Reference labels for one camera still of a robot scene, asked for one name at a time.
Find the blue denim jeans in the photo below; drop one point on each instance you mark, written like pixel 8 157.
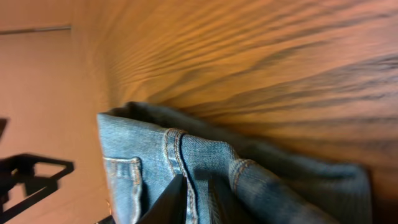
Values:
pixel 145 146

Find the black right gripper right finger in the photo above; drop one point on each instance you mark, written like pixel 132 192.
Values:
pixel 224 207

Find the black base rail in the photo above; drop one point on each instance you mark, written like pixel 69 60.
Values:
pixel 20 169

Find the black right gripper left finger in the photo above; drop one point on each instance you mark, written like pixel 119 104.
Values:
pixel 171 206

